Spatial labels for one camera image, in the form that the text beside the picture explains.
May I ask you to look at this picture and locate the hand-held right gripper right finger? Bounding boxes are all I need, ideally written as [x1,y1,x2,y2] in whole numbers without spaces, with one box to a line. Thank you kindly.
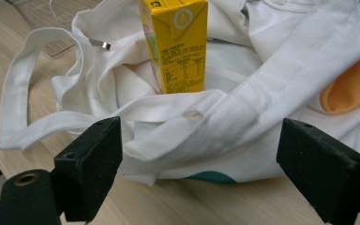
[276,117,360,225]

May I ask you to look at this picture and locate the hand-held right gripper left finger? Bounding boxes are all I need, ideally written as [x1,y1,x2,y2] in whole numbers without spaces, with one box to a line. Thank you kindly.
[52,115,124,223]

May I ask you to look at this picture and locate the white canvas tote bag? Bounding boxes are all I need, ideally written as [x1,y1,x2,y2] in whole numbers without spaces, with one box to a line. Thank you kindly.
[0,0,360,186]

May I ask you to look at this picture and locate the yellow drink carton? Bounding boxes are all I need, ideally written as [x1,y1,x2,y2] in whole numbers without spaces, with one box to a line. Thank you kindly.
[137,0,209,96]

